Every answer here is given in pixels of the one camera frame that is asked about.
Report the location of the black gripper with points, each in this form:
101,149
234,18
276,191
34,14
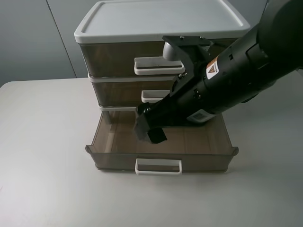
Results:
172,111

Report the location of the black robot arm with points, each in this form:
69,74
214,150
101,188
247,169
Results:
209,86

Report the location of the smoky middle drawer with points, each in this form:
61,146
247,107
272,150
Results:
126,94

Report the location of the smoky drawer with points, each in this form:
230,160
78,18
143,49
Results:
205,149
126,94
117,59

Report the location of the smoky bottom drawer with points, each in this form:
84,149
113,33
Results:
205,149

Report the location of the smoky upper drawer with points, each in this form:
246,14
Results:
117,59

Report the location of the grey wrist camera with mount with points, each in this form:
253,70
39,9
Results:
192,51

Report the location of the white drawer cabinet frame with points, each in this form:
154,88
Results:
130,21

